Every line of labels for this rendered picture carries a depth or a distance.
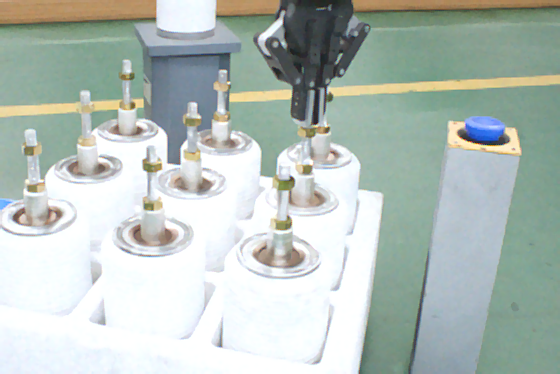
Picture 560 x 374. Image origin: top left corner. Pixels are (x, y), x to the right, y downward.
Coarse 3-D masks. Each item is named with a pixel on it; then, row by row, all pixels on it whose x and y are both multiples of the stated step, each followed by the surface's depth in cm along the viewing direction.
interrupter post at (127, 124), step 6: (120, 108) 92; (120, 114) 92; (126, 114) 91; (132, 114) 92; (120, 120) 92; (126, 120) 92; (132, 120) 92; (120, 126) 92; (126, 126) 92; (132, 126) 92; (120, 132) 93; (126, 132) 92; (132, 132) 93
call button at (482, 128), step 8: (472, 120) 77; (480, 120) 77; (488, 120) 77; (496, 120) 77; (472, 128) 76; (480, 128) 75; (488, 128) 75; (496, 128) 75; (504, 128) 76; (472, 136) 76; (480, 136) 76; (488, 136) 75; (496, 136) 75
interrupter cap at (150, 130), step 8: (112, 120) 96; (136, 120) 96; (144, 120) 96; (104, 128) 93; (112, 128) 94; (144, 128) 94; (152, 128) 94; (104, 136) 91; (112, 136) 91; (120, 136) 91; (128, 136) 91; (136, 136) 91; (144, 136) 91; (152, 136) 92
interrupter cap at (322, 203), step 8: (320, 184) 80; (272, 192) 78; (320, 192) 78; (328, 192) 78; (272, 200) 76; (288, 200) 77; (320, 200) 77; (328, 200) 77; (336, 200) 76; (288, 208) 75; (296, 208) 75; (304, 208) 75; (312, 208) 75; (320, 208) 75; (328, 208) 75
